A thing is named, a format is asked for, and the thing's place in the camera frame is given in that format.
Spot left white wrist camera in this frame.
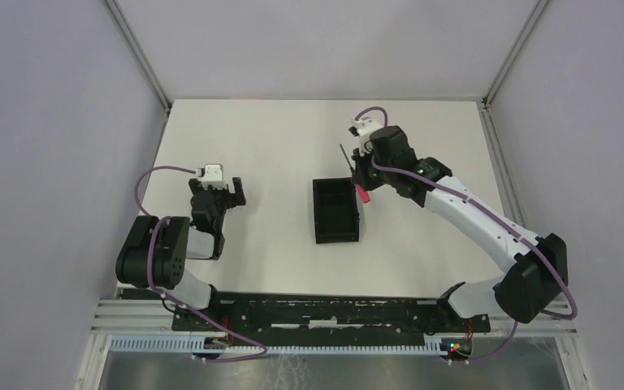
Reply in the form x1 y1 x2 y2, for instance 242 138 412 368
196 163 228 190

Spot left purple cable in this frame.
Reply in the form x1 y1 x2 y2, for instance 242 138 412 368
133 165 268 363

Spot black plastic bin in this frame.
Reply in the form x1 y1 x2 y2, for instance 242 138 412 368
312 177 360 245

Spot red handled screwdriver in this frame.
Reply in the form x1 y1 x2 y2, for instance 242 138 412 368
338 143 373 206

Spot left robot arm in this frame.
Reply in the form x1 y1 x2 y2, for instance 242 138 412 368
115 177 246 310

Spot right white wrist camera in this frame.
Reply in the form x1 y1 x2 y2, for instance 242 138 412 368
349 117 384 156

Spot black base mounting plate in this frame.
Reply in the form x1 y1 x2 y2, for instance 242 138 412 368
119 288 492 349

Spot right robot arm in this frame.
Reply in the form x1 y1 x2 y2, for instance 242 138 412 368
349 119 577 323

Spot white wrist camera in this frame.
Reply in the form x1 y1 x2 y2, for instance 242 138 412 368
196 163 228 190
349 117 384 156

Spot white slotted cable duct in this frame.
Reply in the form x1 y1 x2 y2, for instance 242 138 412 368
109 335 447 357

